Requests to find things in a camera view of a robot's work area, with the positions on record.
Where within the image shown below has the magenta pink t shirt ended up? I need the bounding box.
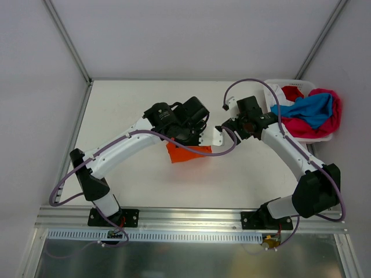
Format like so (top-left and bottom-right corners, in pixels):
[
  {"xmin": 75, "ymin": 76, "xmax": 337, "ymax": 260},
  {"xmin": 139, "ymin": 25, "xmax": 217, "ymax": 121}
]
[{"xmin": 288, "ymin": 88, "xmax": 343, "ymax": 138}]

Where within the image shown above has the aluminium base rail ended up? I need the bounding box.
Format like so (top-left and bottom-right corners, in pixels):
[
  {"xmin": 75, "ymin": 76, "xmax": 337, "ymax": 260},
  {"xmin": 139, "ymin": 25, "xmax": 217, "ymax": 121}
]
[{"xmin": 35, "ymin": 205, "xmax": 348, "ymax": 234}]

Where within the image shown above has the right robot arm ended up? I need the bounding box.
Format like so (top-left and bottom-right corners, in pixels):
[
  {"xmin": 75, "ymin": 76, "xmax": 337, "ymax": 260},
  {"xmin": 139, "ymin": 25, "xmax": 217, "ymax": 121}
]
[{"xmin": 222, "ymin": 96, "xmax": 341, "ymax": 230}]

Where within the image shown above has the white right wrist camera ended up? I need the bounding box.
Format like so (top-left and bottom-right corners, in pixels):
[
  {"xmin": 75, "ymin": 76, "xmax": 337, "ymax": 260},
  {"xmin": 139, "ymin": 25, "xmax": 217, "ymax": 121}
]
[{"xmin": 222, "ymin": 97, "xmax": 238, "ymax": 111}]

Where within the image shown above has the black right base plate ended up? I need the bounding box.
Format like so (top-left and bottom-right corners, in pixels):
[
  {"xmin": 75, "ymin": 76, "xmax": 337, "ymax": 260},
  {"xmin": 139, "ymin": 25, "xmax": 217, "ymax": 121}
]
[{"xmin": 240, "ymin": 210, "xmax": 293, "ymax": 231}]

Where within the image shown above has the white plastic laundry basket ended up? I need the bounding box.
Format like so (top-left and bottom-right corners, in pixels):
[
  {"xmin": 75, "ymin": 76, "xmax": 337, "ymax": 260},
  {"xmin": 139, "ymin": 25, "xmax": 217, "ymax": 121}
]
[{"xmin": 264, "ymin": 79, "xmax": 333, "ymax": 144}]

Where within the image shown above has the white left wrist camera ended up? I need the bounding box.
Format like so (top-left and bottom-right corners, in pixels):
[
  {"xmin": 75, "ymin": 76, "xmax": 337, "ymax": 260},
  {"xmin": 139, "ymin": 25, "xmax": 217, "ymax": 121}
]
[{"xmin": 210, "ymin": 127, "xmax": 224, "ymax": 147}]

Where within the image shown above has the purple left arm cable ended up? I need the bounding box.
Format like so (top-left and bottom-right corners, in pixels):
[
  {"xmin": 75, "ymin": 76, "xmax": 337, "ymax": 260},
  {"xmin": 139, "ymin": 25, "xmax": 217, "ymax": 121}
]
[{"xmin": 48, "ymin": 126, "xmax": 238, "ymax": 247}]

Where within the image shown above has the aluminium frame post left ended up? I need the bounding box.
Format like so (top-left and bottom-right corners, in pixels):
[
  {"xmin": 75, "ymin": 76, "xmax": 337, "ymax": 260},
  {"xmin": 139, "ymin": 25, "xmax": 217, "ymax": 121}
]
[{"xmin": 42, "ymin": 0, "xmax": 92, "ymax": 85}]

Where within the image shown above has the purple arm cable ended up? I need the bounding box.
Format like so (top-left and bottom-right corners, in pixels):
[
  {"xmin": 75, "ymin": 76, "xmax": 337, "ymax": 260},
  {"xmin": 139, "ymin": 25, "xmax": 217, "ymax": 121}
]
[
  {"xmin": 223, "ymin": 78, "xmax": 347, "ymax": 247},
  {"xmin": 48, "ymin": 126, "xmax": 238, "ymax": 247}
]

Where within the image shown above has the aluminium frame post right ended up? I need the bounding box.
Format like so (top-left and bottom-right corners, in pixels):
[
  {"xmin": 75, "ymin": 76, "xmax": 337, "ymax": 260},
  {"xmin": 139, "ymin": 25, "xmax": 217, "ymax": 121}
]
[{"xmin": 294, "ymin": 0, "xmax": 350, "ymax": 80}]

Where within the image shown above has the blue t shirt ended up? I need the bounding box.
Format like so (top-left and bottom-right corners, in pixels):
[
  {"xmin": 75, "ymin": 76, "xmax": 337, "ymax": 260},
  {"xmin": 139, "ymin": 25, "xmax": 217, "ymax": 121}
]
[{"xmin": 271, "ymin": 93, "xmax": 333, "ymax": 131}]

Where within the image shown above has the orange t shirt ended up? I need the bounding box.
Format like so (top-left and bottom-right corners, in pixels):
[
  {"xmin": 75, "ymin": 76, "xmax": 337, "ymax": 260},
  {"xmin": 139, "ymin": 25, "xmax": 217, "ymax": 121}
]
[{"xmin": 166, "ymin": 142, "xmax": 212, "ymax": 163}]

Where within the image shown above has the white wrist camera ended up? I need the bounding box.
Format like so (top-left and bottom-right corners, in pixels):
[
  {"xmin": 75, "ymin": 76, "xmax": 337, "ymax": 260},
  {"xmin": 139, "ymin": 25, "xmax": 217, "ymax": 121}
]
[
  {"xmin": 210, "ymin": 127, "xmax": 224, "ymax": 147},
  {"xmin": 222, "ymin": 97, "xmax": 238, "ymax": 111}
]

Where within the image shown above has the white t shirt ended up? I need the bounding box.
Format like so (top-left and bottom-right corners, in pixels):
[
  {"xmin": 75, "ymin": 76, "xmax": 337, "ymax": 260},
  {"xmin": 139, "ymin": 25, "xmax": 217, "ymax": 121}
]
[{"xmin": 264, "ymin": 83, "xmax": 294, "ymax": 109}]

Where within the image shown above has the red t shirt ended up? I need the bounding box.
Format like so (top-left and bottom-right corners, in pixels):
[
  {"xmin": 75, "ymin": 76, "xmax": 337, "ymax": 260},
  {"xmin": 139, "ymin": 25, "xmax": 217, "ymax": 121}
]
[{"xmin": 282, "ymin": 86, "xmax": 304, "ymax": 102}]

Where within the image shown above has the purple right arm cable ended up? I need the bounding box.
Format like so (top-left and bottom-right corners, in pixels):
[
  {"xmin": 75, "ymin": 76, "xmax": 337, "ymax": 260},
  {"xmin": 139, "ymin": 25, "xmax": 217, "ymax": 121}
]
[{"xmin": 223, "ymin": 78, "xmax": 347, "ymax": 247}]

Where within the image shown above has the aluminium frame post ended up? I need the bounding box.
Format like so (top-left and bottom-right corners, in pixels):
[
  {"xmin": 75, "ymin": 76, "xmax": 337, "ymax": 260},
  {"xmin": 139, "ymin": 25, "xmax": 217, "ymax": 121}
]
[
  {"xmin": 294, "ymin": 0, "xmax": 350, "ymax": 80},
  {"xmin": 42, "ymin": 0, "xmax": 92, "ymax": 85}
]

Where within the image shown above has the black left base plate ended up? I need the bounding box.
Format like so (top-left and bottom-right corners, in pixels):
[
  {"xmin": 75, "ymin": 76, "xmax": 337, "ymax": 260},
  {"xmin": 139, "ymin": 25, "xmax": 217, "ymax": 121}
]
[{"xmin": 88, "ymin": 208, "xmax": 140, "ymax": 228}]

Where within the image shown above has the white slotted cable duct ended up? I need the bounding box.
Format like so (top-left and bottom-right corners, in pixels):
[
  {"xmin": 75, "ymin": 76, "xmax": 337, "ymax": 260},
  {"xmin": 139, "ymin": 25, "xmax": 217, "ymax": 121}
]
[{"xmin": 47, "ymin": 229, "xmax": 263, "ymax": 244}]

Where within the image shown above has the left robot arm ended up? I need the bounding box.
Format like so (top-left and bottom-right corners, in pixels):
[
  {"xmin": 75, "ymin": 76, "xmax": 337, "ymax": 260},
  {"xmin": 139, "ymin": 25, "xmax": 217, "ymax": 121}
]
[{"xmin": 70, "ymin": 97, "xmax": 209, "ymax": 226}]

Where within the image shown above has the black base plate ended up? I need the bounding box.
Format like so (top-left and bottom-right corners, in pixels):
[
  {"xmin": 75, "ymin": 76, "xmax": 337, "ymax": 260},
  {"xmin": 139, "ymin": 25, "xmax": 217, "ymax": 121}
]
[
  {"xmin": 240, "ymin": 210, "xmax": 293, "ymax": 231},
  {"xmin": 88, "ymin": 208, "xmax": 140, "ymax": 228}
]

